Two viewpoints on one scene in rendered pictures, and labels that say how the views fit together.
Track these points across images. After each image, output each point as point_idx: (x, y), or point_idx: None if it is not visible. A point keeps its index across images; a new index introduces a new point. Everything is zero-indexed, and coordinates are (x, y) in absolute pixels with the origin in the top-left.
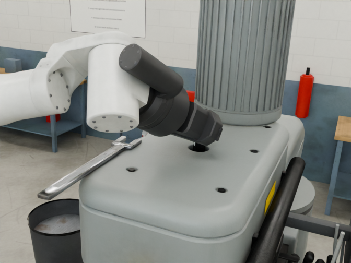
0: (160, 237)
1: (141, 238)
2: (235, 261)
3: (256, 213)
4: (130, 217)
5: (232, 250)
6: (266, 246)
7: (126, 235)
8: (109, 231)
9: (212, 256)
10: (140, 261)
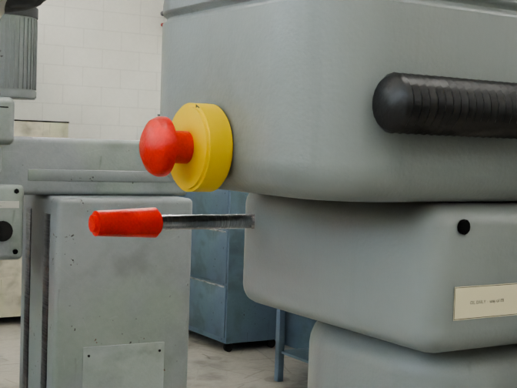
0: (239, 18)
1: (217, 37)
2: (377, 65)
3: (491, 33)
4: (206, 0)
5: (363, 28)
6: (488, 82)
7: (200, 44)
8: (182, 48)
9: (313, 33)
10: (215, 93)
